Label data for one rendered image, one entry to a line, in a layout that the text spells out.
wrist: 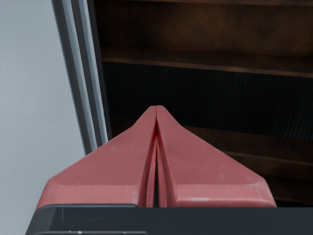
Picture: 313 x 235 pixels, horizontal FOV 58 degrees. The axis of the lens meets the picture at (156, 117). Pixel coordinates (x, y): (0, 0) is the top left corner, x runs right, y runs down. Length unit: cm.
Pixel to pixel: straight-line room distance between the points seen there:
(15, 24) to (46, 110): 8
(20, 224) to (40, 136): 18
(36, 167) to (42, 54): 14
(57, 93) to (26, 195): 17
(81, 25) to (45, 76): 5
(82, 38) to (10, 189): 22
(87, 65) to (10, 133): 11
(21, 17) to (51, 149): 13
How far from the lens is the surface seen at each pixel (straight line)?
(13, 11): 25
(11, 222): 46
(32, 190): 37
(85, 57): 25
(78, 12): 24
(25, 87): 27
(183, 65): 34
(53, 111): 27
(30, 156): 33
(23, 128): 31
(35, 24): 24
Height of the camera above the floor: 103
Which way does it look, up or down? 53 degrees down
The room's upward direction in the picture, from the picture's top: 157 degrees counter-clockwise
